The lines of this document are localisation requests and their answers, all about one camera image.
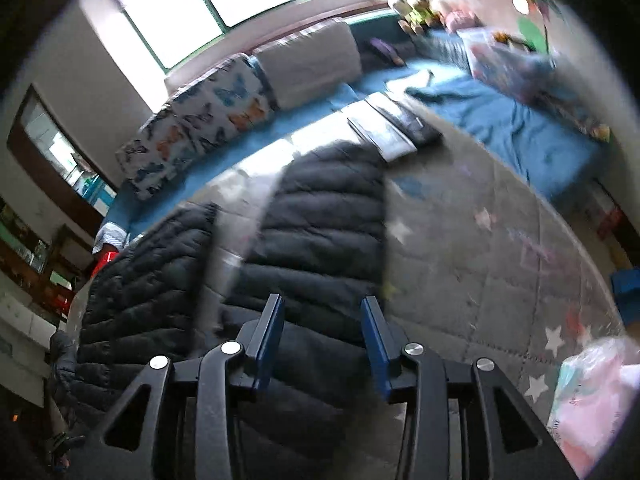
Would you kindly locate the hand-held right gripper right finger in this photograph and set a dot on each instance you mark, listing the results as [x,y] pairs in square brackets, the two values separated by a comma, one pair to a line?
[375,347]

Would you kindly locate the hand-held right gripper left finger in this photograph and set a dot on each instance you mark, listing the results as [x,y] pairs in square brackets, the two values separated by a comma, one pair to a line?
[267,342]

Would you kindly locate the black puffer jacket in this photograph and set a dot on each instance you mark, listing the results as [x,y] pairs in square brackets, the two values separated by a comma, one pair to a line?
[320,220]

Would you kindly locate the red stool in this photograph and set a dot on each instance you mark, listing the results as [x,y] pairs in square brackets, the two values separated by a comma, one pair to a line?
[104,262]

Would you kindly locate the butterfly print cushion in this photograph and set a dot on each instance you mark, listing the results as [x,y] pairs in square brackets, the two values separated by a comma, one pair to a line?
[235,105]
[150,160]

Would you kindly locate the pink plastic bag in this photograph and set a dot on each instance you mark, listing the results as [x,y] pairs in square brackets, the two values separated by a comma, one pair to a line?
[595,400]

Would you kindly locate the blue cabinet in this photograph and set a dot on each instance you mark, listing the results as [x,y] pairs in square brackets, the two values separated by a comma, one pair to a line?
[95,192]

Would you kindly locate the white drawer cabinet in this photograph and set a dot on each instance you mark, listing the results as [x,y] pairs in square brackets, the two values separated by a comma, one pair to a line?
[25,320]

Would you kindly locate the wooden display cabinet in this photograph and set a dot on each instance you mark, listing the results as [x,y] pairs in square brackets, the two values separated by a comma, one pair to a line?
[30,255]

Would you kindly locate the blue sofa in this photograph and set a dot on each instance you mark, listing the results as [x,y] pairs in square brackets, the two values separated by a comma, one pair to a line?
[500,115]

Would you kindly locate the beige cushion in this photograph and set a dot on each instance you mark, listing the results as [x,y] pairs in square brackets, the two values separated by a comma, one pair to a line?
[310,62]

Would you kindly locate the purple pouch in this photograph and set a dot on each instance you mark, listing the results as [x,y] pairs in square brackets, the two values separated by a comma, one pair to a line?
[387,51]

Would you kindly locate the colourful printed blanket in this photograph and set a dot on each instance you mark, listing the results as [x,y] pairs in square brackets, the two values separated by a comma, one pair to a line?
[505,67]

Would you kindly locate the pink plush toy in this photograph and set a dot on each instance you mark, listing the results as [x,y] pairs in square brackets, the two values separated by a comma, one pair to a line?
[462,21]

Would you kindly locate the white plush toy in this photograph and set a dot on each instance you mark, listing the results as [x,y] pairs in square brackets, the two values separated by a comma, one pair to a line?
[402,10]

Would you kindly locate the brown plush toy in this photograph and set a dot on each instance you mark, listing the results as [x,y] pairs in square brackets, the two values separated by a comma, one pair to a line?
[425,10]

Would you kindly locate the brown door frame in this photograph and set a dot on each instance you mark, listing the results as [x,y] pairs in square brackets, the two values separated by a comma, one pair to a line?
[30,160]

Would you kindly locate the paper flower wall decoration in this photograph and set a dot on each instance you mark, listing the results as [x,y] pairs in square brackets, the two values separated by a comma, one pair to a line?
[532,5]

